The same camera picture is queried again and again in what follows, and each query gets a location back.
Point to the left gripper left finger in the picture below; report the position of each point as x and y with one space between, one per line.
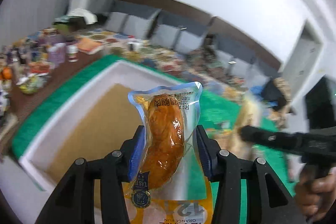
72 200

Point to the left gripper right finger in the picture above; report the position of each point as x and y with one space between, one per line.
248 191

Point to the vacuum-packed chicken leg snack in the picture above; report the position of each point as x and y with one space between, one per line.
167 182

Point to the pale snack packet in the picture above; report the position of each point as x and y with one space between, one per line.
250 114

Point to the glass bowl of snacks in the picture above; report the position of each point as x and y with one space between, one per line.
33 83

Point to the right hand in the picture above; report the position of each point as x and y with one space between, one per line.
316 197

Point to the green table cloth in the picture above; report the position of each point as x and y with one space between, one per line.
65 98

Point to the black bag on sofa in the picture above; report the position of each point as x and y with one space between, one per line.
272 94

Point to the white box with cardboard bottom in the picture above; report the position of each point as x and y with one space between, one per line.
95 120

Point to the brown side table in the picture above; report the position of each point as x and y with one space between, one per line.
23 105

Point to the purple snack carton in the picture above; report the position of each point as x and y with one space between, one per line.
56 54

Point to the white bottle red cap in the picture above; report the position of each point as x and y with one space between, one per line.
72 53

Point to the grey sofa cushion row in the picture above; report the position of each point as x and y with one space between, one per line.
186 30

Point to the orange book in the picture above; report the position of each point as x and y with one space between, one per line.
89 46

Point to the white hat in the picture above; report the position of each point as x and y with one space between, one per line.
89 17

